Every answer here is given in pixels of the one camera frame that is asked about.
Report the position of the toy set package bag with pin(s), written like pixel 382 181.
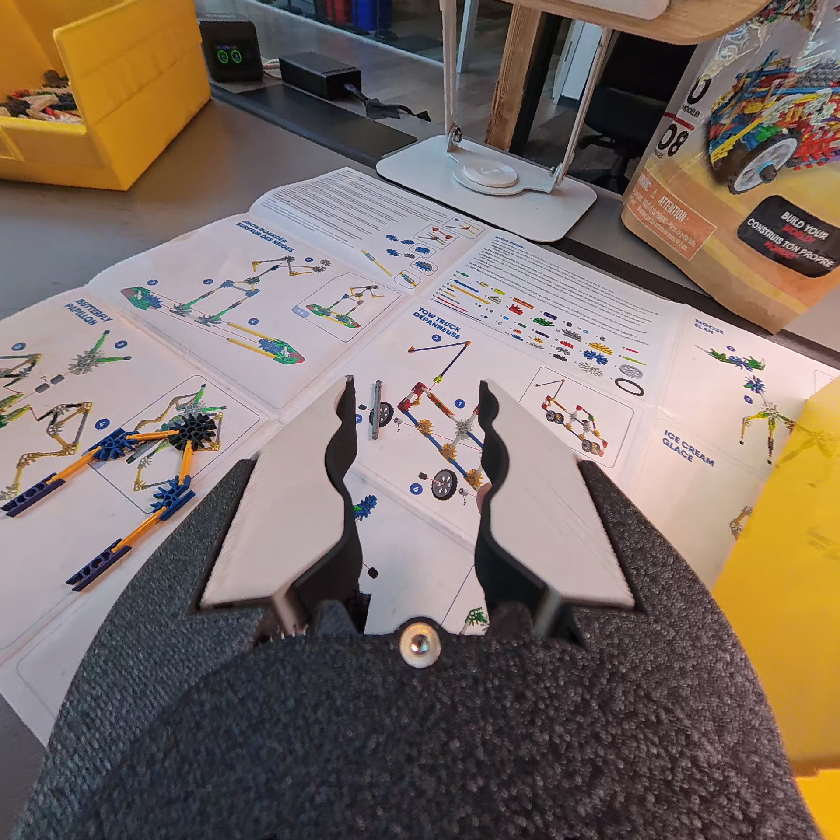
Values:
pixel 689 197

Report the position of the grey toy rod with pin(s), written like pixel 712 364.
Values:
pixel 375 410

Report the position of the blue yellow toy rod model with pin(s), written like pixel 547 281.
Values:
pixel 111 445

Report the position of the black device green lights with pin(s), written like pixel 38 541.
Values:
pixel 226 39

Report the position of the black power adapter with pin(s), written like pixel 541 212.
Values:
pixel 315 72

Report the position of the black office chair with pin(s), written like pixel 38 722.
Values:
pixel 630 98

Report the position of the grey desk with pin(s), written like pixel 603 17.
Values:
pixel 197 170

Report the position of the white instruction sheet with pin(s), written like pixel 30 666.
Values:
pixel 689 499

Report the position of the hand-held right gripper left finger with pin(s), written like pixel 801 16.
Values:
pixel 282 512

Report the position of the yellow parts bin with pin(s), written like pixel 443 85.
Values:
pixel 787 590
pixel 144 85

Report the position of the pile of toy parts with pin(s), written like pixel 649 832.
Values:
pixel 39 98

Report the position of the white stand with wooden board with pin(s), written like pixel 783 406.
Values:
pixel 538 210

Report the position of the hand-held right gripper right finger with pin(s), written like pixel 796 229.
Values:
pixel 551 518

